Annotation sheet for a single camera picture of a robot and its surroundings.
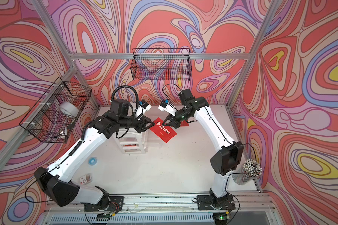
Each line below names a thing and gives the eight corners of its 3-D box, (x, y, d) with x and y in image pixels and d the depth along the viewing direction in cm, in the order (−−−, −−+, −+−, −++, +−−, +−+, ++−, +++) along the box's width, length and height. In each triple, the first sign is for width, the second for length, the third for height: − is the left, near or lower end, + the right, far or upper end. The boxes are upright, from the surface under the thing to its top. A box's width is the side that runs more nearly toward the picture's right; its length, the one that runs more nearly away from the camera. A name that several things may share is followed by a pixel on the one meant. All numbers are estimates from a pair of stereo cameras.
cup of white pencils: (234, 185, 81) (248, 174, 67) (230, 171, 86) (242, 159, 72) (248, 185, 81) (264, 174, 67) (243, 171, 86) (257, 159, 72)
